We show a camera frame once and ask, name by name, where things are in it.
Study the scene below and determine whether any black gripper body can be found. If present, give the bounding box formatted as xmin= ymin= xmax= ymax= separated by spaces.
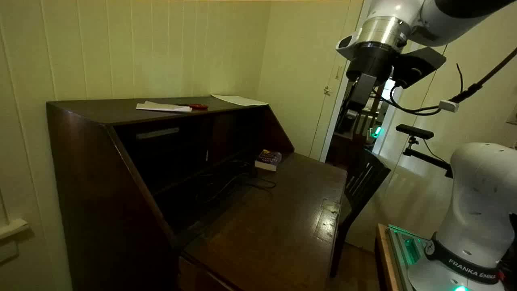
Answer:
xmin=344 ymin=43 xmax=446 ymax=109

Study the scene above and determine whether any red pen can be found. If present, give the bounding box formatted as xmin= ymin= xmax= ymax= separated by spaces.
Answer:
xmin=189 ymin=104 xmax=208 ymax=111

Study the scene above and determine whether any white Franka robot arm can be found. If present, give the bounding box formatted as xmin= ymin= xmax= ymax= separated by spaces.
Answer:
xmin=336 ymin=0 xmax=517 ymax=291

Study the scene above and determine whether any dark wooden secretary desk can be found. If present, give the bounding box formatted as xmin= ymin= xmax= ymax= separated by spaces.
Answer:
xmin=47 ymin=98 xmax=346 ymax=291

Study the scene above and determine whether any dark wooden chair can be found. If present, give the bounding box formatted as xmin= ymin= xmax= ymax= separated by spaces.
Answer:
xmin=330 ymin=151 xmax=389 ymax=279

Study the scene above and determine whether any small red book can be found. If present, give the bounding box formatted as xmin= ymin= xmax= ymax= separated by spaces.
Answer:
xmin=254 ymin=149 xmax=283 ymax=172

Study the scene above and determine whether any white paper sheet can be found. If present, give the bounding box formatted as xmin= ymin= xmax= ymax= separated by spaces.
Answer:
xmin=212 ymin=94 xmax=268 ymax=107

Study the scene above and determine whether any robot mounting table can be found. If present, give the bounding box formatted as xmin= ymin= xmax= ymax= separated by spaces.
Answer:
xmin=375 ymin=224 xmax=427 ymax=291

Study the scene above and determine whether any white folded paper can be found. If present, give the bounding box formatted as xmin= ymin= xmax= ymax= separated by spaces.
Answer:
xmin=136 ymin=101 xmax=192 ymax=114

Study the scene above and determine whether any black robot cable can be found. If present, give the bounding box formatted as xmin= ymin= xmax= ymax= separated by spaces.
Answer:
xmin=389 ymin=48 xmax=517 ymax=119

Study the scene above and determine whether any black camera on stand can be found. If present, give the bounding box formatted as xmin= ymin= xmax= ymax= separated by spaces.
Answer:
xmin=394 ymin=124 xmax=454 ymax=180

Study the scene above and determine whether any black cable on desk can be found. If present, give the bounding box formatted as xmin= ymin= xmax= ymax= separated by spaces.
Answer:
xmin=176 ymin=161 xmax=280 ymax=217

